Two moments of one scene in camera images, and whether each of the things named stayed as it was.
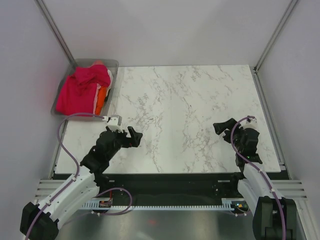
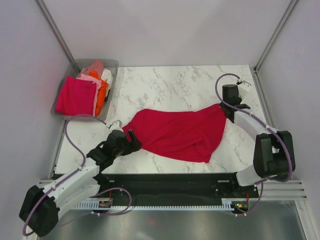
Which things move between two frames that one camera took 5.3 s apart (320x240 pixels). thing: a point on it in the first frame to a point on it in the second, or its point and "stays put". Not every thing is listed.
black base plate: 169,189 stays put
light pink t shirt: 95,100 stays put
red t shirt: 94,75 to 188,135
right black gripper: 219,127 to 240,98
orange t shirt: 100,99 stays put
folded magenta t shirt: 73,97 stays put
